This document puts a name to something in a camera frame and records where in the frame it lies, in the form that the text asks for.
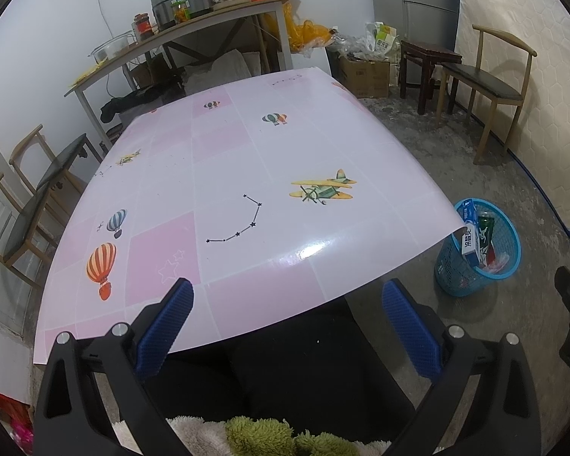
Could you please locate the yellow plastic bag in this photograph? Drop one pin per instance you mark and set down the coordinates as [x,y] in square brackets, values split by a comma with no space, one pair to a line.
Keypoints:
[302,36]

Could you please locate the blue mesh trash basket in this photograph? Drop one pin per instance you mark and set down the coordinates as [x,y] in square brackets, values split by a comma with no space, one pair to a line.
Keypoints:
[460,276]

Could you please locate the leaning white mattress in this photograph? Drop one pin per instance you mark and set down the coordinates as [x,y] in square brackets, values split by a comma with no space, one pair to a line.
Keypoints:
[541,139]

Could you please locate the wooden chair black seat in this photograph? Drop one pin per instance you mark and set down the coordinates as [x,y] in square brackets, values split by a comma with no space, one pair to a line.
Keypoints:
[488,85]

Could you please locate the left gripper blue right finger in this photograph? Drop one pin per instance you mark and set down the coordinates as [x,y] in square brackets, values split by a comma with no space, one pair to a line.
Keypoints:
[503,418]

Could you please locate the wooden chair by door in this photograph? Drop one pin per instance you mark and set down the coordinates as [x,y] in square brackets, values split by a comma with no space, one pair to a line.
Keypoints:
[59,164]

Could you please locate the red snack bag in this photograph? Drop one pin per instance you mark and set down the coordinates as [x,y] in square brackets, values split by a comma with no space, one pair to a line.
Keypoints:
[495,261]

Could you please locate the pink patterned tablecloth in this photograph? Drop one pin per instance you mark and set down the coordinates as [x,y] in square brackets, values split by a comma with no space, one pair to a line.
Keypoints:
[272,195]

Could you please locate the black clothing under table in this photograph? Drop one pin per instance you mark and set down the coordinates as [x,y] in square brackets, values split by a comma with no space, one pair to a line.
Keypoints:
[165,91]

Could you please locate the grey rice cooker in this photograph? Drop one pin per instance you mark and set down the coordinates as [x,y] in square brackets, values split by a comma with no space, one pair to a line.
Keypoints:
[168,13]

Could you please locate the red lid jar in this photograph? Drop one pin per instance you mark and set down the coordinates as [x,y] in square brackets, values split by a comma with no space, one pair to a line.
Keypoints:
[142,27]

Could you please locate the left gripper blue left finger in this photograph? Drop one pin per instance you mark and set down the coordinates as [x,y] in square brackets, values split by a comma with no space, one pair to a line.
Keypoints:
[71,418]

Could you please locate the green label plastic bottle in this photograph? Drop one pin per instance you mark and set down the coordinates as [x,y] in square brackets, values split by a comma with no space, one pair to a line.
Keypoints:
[485,231]

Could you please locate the cardboard box on floor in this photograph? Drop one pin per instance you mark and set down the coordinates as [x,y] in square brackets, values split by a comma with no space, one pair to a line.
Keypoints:
[365,79]

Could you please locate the glass bowl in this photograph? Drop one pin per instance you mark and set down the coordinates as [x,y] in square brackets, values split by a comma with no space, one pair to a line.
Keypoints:
[109,49]

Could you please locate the blue white carton box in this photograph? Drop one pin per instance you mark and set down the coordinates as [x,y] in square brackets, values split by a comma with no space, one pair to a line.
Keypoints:
[470,246]

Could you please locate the dark wooden stool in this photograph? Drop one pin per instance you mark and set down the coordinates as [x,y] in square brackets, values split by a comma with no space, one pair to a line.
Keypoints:
[427,56]

